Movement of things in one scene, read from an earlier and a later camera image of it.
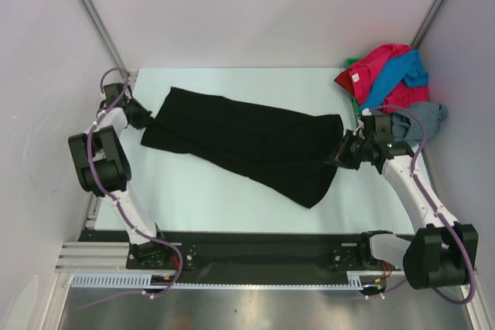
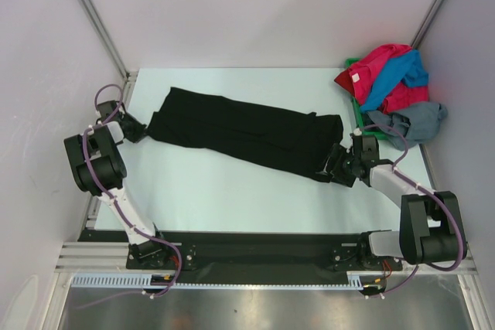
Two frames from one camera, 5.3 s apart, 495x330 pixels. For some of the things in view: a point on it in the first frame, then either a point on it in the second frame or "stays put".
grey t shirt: [407, 127] stays put
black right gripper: [340, 155] to [339, 153]
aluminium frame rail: [93, 257] stays put
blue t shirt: [405, 69] stays put
